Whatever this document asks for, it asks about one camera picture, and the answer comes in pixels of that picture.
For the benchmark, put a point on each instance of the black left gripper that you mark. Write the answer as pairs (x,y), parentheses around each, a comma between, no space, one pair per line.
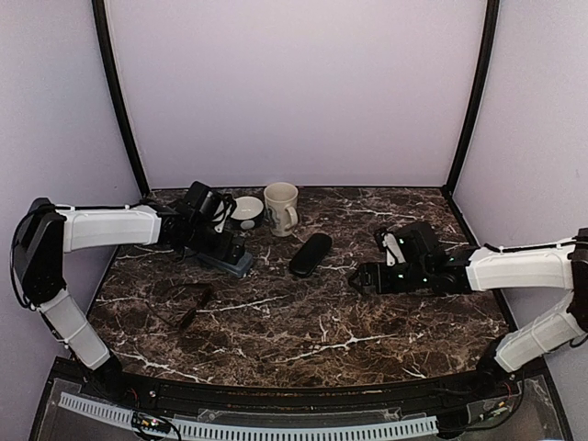
(221,252)

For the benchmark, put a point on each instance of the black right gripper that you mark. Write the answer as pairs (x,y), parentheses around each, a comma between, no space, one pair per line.
(367,270)

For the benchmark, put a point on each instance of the blue grey glasses case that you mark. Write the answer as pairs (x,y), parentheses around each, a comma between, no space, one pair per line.
(239,269)

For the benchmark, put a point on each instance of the black glasses case beige lining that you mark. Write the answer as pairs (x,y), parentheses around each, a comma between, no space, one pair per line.
(310,255)

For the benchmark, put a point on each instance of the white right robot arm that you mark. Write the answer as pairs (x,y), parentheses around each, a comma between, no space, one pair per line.
(559,266)

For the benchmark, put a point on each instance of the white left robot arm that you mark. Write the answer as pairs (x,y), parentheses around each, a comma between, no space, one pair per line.
(49,235)

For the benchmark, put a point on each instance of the brown tinted sunglasses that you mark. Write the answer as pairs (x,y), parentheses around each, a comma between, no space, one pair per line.
(178,305)

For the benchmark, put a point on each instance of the white teal ceramic bowl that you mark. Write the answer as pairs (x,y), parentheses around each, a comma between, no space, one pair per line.
(249,213)

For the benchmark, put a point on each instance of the cream ceramic mug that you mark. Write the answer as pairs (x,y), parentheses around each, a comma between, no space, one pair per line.
(281,201)

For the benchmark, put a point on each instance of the black front rail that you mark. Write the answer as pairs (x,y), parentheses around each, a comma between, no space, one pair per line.
(424,395)

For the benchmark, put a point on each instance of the white slotted cable duct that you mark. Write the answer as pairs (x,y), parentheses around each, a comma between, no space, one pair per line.
(226,425)

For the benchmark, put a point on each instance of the black left corner post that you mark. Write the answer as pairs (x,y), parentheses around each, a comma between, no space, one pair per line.
(99,8)

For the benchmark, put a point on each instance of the black corner post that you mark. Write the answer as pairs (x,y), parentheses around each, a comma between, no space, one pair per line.
(99,8)
(482,68)

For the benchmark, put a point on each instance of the black right corner post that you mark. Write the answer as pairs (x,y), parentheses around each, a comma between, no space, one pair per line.
(482,68)

